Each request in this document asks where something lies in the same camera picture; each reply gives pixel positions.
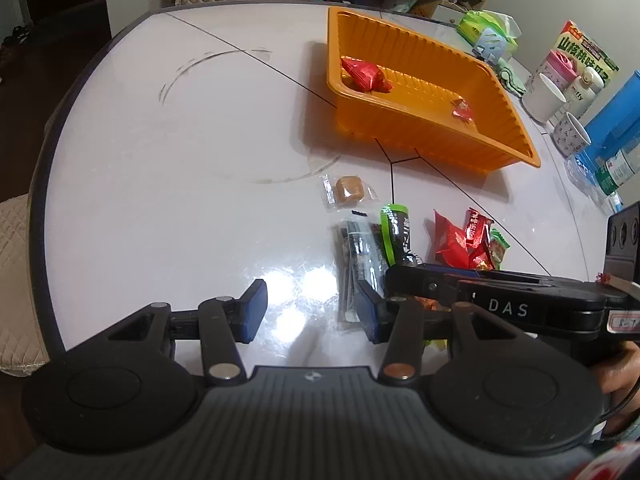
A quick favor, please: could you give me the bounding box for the bottle with green label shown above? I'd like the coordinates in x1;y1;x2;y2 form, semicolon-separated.
595;146;640;197

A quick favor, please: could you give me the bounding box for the green cloth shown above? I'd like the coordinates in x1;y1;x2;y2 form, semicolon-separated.
495;57;532;97

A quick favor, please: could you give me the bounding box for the green and black snack packet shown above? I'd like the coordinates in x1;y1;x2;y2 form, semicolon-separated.
380;203;423;267

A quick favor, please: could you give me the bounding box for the grey phone stand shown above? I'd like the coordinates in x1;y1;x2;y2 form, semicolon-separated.
470;27;506;63

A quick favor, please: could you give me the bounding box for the red white printed clothing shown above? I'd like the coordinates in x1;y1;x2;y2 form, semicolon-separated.
585;442;640;480

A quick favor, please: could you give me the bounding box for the white mug with black figures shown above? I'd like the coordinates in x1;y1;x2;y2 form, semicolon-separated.
551;111;592;158

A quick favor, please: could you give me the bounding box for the small green snack packet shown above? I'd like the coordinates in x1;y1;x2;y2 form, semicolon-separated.
489;230;511;267

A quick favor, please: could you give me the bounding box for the pink lidded bottle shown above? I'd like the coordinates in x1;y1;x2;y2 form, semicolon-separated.
537;50;583;92

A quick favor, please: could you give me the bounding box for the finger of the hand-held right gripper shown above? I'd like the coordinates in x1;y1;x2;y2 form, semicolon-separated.
385;262;466;307

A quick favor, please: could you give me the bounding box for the green tissue pack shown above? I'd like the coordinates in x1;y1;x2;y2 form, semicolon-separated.
457;9;522;53

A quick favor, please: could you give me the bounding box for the orange plastic tray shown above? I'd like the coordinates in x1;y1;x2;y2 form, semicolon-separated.
327;6;542;177

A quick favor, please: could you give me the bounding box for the yellow-green seed snack bag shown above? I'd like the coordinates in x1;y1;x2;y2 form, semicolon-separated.
552;20;621;89

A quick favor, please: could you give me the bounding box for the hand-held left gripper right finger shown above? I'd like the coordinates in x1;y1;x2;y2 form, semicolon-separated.
356;280;538;386

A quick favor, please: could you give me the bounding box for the white flask bottle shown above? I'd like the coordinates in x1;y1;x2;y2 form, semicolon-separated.
567;69;604;117

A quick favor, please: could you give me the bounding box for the red snack packet white pattern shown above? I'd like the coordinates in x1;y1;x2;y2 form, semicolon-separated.
433;210;471;268

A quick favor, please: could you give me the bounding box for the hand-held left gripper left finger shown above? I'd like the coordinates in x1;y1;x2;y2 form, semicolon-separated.
107;279;269;387

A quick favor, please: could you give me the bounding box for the clear packet with black bars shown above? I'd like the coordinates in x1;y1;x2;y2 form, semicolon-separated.
334;212;388;323

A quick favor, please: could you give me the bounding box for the caramel candy in clear wrapper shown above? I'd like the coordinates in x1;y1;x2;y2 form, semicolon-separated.
320;174;379;207

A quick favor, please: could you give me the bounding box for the plain white mug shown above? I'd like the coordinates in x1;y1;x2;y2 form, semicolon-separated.
521;72;571;123

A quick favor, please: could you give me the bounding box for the beige quilted chair cushion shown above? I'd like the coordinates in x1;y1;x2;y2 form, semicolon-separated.
0;195;52;378

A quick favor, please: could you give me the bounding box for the red snack packet white label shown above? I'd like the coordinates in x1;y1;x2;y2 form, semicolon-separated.
465;208;496;271

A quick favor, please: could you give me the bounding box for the clear packet with blue label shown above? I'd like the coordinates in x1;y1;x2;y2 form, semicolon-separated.
565;155;608;202

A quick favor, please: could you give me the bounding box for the tall blue box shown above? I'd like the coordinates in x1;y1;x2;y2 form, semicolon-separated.
575;70;640;211

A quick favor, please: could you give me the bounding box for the person's right hand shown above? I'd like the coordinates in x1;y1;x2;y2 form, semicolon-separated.
590;342;640;436

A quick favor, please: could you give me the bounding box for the large shiny red snack packet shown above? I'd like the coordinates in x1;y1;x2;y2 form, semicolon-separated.
341;57;393;95

